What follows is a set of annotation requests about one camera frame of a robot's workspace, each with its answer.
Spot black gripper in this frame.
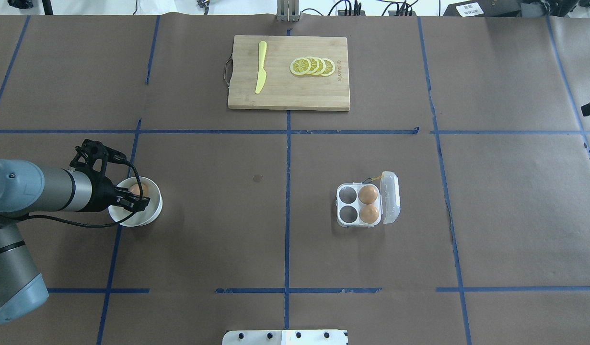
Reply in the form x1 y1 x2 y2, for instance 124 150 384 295
87 174 150 212

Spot brown egg from bowl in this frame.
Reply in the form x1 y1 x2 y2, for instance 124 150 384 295
128 183 148 198

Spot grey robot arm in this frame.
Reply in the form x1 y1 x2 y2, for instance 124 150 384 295
0 159 150 325

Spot clear plastic egg carton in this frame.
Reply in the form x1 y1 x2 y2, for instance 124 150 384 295
335 171 401 228

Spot brown egg rear carton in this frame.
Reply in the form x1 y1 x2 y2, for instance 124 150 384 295
358 184 379 205

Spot brown egg carton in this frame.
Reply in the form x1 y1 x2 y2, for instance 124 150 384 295
358 184 379 205
359 205 380 224

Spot brown egg front carton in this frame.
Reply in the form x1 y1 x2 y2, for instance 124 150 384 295
359 205 380 224

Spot white ceramic bowl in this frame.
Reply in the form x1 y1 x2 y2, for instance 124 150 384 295
108 177 163 227

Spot yellow plastic knife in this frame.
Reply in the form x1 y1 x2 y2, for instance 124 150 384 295
255 41 267 94

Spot bamboo cutting board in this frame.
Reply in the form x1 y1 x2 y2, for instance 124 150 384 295
228 35 350 112

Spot lemon slice top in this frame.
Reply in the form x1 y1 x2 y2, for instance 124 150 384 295
289 57 312 76

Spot lemon slice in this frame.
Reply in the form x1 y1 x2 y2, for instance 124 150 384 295
306 57 317 75
312 57 326 76
289 57 312 76

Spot lemon slice outermost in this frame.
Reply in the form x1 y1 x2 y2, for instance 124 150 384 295
320 58 335 77

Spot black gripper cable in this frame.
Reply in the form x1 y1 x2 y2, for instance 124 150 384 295
26 161 143 228

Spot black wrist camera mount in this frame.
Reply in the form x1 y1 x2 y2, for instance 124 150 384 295
69 139 129 178

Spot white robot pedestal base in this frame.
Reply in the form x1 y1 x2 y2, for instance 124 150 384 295
222 329 349 345

